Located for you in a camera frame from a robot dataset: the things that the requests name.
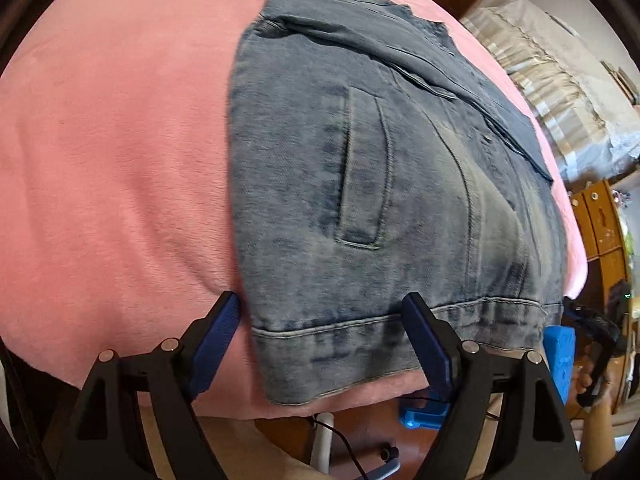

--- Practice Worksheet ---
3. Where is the black cable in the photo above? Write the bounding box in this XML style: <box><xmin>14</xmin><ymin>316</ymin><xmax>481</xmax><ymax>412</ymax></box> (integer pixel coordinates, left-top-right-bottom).
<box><xmin>314</xmin><ymin>396</ymin><xmax>501</xmax><ymax>463</ymax></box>

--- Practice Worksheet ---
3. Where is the pink bed blanket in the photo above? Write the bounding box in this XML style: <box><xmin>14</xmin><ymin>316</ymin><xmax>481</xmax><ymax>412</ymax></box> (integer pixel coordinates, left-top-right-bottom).
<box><xmin>0</xmin><ymin>0</ymin><xmax>588</xmax><ymax>418</ymax></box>

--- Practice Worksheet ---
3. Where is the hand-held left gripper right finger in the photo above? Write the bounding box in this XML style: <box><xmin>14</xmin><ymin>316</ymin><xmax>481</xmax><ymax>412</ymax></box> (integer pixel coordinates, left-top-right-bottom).
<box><xmin>402</xmin><ymin>292</ymin><xmax>586</xmax><ymax>480</ymax></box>

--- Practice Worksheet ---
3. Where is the wooden dresser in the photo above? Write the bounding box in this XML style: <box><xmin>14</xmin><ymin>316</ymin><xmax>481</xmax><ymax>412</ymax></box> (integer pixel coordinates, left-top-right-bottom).
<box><xmin>562</xmin><ymin>247</ymin><xmax>636</xmax><ymax>411</ymax></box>

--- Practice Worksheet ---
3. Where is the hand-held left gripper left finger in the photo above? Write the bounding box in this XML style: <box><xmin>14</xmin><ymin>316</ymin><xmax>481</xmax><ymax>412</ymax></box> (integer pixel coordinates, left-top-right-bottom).
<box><xmin>59</xmin><ymin>291</ymin><xmax>242</xmax><ymax>480</ymax></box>

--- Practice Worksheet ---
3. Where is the white metal tube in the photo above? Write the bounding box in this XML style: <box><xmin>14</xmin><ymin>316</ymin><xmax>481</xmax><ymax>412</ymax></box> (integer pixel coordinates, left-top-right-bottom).
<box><xmin>307</xmin><ymin>412</ymin><xmax>401</xmax><ymax>480</ymax></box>

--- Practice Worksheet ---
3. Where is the blue denim jacket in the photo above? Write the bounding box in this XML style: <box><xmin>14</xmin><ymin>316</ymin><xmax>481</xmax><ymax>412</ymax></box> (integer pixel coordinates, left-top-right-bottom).
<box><xmin>226</xmin><ymin>0</ymin><xmax>568</xmax><ymax>406</ymax></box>

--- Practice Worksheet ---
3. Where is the person's right forearm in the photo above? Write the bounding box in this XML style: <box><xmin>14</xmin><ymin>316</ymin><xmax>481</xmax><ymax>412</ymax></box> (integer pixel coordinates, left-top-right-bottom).
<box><xmin>580</xmin><ymin>400</ymin><xmax>621</xmax><ymax>473</ymax></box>

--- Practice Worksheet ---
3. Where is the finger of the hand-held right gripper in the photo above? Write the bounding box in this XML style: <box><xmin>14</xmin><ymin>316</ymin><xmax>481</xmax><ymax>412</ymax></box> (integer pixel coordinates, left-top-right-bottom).
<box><xmin>562</xmin><ymin>296</ymin><xmax>621</xmax><ymax>348</ymax></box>

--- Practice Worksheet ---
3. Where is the cream lace furniture cover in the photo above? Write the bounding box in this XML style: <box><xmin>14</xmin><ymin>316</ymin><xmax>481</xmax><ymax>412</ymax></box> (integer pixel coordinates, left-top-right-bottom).
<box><xmin>460</xmin><ymin>0</ymin><xmax>640</xmax><ymax>183</ymax></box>

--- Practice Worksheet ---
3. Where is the person's right hand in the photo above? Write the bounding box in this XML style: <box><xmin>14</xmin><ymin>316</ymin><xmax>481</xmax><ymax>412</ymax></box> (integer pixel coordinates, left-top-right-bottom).
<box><xmin>574</xmin><ymin>367</ymin><xmax>613</xmax><ymax>413</ymax></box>

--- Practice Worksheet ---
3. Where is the blue plastic stool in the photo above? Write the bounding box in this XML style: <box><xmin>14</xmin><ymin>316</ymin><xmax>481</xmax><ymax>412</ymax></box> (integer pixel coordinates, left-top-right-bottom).
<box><xmin>399</xmin><ymin>325</ymin><xmax>581</xmax><ymax>431</ymax></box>

